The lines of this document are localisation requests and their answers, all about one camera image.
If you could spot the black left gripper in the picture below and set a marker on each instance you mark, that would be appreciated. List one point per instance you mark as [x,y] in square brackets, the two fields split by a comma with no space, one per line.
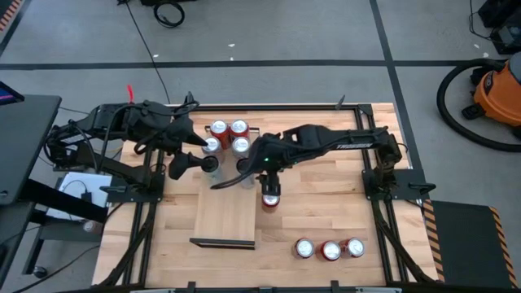
[175,130]

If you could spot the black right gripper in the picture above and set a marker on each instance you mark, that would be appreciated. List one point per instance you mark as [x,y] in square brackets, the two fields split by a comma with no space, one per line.
[268,152]

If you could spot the tall Celsius can black lid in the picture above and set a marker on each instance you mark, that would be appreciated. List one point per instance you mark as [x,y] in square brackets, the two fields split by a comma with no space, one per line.
[242,166]
[210,164]

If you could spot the silver soda can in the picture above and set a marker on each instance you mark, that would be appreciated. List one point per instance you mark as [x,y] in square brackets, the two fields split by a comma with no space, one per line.
[241,146]
[211,145]

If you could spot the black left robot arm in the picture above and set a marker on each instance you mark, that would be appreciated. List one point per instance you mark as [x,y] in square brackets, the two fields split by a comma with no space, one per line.
[114,118]

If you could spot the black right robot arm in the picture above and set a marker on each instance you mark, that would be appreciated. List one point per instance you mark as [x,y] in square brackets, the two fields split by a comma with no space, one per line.
[346,142]

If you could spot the red ribbon tag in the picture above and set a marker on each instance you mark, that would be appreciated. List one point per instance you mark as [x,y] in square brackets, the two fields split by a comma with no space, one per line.
[130,93]

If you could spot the white box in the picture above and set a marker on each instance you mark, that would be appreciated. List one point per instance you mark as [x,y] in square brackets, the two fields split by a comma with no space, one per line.
[95,185]

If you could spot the black desk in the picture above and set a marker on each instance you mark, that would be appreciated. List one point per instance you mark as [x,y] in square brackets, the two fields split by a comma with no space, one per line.
[24,142]

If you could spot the computer screen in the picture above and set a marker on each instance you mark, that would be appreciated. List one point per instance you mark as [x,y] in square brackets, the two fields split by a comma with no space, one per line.
[7,97]

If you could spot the orange shop vacuum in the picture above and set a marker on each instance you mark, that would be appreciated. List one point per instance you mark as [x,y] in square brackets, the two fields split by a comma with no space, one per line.
[441,97]
[500,93]

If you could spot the black mat hazard stripes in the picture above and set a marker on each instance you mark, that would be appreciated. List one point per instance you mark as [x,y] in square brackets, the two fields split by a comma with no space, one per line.
[464,244]

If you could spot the black equipment case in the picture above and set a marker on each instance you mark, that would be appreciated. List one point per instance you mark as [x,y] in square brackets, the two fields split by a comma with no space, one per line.
[509,36]

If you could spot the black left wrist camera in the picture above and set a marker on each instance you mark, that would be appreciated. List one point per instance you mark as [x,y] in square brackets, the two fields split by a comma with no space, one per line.
[179,166]

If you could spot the black metal table frame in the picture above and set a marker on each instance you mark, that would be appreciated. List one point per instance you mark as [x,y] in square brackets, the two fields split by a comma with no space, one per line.
[264,108]

